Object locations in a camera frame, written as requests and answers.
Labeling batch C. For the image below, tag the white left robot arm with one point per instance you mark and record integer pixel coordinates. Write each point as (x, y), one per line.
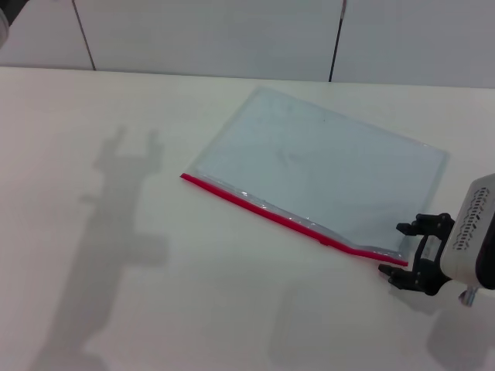
(3, 27)

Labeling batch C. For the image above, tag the clear document bag red zipper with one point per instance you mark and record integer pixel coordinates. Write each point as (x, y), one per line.
(317, 170)

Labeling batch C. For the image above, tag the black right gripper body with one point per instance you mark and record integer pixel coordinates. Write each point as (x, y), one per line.
(435, 228)

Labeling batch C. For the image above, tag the red zipper slider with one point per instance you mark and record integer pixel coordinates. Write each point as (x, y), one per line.
(323, 242)

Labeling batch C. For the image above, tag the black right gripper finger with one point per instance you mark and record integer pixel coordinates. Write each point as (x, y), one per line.
(410, 228)
(400, 276)

